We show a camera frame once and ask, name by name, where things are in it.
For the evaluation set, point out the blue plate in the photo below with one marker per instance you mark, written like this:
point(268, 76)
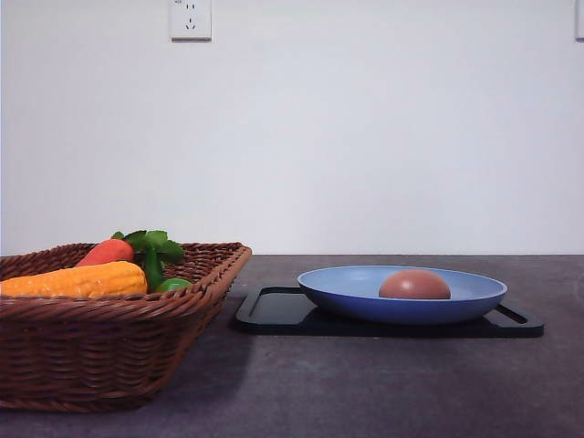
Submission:
point(353, 292)

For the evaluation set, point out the brown egg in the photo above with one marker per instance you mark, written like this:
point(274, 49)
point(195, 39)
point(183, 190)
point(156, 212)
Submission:
point(415, 283)

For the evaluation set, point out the brown wicker basket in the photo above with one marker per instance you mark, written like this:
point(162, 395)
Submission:
point(111, 353)

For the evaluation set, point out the black tray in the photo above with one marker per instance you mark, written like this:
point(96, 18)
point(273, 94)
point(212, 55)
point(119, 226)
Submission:
point(286, 312)

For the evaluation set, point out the green toy pepper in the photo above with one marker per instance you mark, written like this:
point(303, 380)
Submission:
point(171, 284)

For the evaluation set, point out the green carrot leaves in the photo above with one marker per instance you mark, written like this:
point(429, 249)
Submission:
point(152, 249)

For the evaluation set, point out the orange toy carrot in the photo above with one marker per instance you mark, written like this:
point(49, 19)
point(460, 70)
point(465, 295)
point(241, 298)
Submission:
point(112, 250)

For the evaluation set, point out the yellow toy corn cob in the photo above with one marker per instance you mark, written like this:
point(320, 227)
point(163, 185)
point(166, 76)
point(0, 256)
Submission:
point(100, 279)

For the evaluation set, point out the white wall socket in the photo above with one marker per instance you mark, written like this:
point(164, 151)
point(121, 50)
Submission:
point(190, 21)

